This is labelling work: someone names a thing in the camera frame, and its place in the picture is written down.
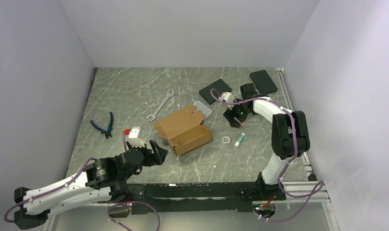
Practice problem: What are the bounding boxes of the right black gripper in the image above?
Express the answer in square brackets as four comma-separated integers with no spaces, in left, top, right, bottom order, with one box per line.
[223,98,252,128]

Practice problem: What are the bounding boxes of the green white glue stick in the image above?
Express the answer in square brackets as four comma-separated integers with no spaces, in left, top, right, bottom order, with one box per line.
[234,133,245,148]

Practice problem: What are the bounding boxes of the clear tape roll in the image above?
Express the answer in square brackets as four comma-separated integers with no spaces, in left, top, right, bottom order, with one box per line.
[221,136,231,144]

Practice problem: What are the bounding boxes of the brown cardboard box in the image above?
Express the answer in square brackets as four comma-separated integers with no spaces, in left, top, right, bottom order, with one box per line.
[153,105,212,156]

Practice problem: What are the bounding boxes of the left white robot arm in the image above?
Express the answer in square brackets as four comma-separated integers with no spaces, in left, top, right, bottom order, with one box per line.
[4,140,169,230]

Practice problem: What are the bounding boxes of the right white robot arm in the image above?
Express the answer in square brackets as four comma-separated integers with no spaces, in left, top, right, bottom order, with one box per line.
[217,91,310,200]

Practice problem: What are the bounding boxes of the silver open-end wrench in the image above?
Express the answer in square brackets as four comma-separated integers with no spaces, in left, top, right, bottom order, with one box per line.
[146,89,175,121]

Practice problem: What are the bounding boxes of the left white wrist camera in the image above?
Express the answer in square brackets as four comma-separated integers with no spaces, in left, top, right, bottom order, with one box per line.
[122,127,145,151]

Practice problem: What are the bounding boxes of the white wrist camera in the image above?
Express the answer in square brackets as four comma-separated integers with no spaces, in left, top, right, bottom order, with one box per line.
[219,92,235,103]
[122,127,145,151]

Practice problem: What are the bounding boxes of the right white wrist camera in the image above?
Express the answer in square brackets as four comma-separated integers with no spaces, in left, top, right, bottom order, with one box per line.
[219,92,235,103]

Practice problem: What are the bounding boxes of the black flat network switch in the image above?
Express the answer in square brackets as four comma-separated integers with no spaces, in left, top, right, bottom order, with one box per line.
[199,78,232,105]

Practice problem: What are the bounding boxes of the black ported switch box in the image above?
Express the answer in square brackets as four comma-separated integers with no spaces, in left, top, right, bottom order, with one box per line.
[249,70,278,95]

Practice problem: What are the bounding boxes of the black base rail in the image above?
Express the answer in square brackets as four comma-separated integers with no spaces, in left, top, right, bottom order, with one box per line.
[113,181,286,212]

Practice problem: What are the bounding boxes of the blue handled pliers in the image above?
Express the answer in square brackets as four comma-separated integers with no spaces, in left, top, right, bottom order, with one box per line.
[90,111,115,139]

